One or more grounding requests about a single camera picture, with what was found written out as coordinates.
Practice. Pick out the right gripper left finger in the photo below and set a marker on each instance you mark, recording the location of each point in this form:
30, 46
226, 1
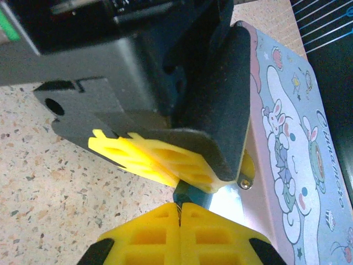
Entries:
154, 248

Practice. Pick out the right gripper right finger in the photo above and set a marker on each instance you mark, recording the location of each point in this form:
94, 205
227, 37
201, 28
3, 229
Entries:
215, 248

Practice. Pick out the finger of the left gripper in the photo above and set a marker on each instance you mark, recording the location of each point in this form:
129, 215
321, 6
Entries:
110, 129
223, 96

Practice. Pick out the cartoon print tin box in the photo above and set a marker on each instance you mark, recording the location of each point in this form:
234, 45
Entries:
303, 138

